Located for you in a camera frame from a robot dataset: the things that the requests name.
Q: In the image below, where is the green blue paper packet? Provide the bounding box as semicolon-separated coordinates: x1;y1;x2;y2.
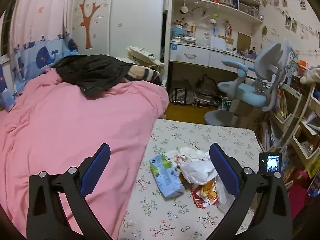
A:
149;154;185;198

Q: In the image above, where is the white plastic bag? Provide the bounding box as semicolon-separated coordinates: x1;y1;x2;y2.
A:
179;155;218;185

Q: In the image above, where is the white tissue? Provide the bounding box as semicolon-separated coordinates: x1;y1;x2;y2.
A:
179;147;210;160

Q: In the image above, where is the string of hanging photos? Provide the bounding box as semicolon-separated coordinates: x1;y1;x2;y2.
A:
260;0;320;55

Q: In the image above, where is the stack of newspapers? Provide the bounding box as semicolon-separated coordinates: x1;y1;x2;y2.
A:
194;82;223;108

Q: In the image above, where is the brown cork board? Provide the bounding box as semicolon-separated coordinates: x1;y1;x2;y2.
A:
237;32;252;53

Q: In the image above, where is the clear plastic wrapper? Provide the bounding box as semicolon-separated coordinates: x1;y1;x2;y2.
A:
215;175;237;207

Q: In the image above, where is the black jacket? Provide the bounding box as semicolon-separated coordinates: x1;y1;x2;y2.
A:
51;54;137;98

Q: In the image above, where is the white wall shelf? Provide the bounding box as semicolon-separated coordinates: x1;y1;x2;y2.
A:
172;0;263;25

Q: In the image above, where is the striped beige cloth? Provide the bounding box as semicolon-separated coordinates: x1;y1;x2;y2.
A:
122;65;163;84

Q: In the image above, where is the clear bag with black trim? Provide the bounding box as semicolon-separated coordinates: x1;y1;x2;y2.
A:
171;87;194;105

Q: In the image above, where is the pink whale print curtain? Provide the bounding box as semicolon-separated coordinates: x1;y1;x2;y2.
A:
0;0;79;113

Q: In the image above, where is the blue grey desk chair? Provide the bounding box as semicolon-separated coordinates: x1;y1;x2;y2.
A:
204;42;298;128

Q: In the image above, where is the pink blanket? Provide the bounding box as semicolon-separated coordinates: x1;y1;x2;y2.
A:
0;69;170;239

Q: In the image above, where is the beige cloth bag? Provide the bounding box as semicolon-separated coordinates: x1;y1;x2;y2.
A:
126;46;165;72

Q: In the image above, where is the red snack wrapper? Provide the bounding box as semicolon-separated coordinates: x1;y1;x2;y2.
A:
191;177;220;208

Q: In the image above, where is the white book rack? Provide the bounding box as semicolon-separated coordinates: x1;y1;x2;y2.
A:
291;80;320;165
260;80;309;153

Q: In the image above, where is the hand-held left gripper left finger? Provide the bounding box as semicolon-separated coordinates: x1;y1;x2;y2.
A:
26;143;114;240

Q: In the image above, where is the red cloth bag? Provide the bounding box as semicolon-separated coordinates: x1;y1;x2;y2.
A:
287;170;313;218

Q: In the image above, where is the white desk with drawers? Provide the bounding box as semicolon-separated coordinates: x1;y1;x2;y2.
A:
169;40;258;80

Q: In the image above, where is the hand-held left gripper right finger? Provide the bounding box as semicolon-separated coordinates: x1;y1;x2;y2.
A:
206;143;293;240

